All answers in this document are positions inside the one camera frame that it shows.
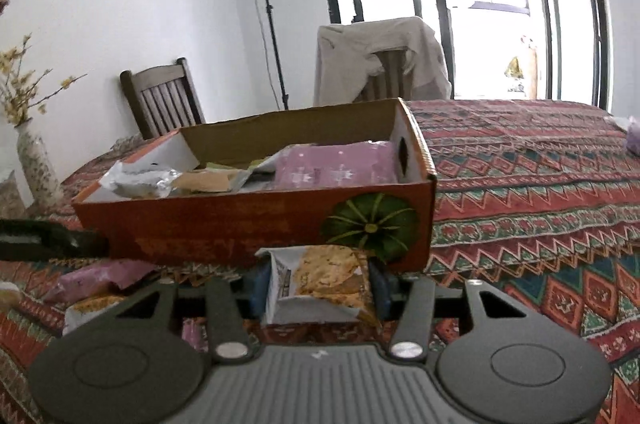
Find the pink artificial flowers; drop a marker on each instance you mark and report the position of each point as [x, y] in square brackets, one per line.
[3, 4]

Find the floral ceramic vase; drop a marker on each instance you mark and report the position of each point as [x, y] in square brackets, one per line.
[37, 169]

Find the purple snack packet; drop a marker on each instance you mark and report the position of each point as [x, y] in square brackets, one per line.
[340, 166]
[95, 281]

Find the black light stand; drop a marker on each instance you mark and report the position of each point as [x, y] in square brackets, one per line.
[267, 4]

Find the yellow flower branches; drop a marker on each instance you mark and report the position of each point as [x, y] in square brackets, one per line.
[25, 84]

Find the white cracker packet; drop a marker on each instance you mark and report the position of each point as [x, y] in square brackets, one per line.
[95, 311]
[320, 284]

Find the beige jacket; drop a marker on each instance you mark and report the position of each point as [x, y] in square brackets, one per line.
[345, 59]

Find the white foil snack packet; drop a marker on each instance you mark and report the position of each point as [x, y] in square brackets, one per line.
[140, 179]

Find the jacket-draped wooden chair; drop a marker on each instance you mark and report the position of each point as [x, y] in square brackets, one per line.
[392, 76]

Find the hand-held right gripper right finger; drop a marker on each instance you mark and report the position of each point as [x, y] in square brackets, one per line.
[417, 304]

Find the dark wooden chair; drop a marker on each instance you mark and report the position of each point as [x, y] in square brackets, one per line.
[165, 99]

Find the tan balcony cabinet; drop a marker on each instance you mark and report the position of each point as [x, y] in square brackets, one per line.
[525, 69]

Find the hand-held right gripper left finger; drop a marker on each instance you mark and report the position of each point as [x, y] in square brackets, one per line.
[220, 304]

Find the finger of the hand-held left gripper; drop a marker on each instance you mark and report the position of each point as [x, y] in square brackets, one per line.
[80, 244]

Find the orange cardboard box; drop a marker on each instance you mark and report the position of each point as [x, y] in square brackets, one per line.
[225, 224]

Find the tan snack packet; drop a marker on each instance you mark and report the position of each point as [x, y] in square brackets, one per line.
[207, 181]

